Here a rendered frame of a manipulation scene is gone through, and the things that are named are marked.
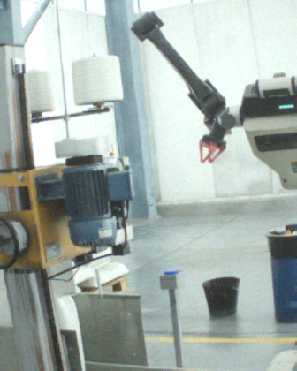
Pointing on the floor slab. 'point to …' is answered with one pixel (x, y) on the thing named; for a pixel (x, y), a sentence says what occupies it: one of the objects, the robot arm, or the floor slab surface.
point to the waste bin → (284, 271)
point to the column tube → (18, 290)
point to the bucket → (222, 295)
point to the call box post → (177, 329)
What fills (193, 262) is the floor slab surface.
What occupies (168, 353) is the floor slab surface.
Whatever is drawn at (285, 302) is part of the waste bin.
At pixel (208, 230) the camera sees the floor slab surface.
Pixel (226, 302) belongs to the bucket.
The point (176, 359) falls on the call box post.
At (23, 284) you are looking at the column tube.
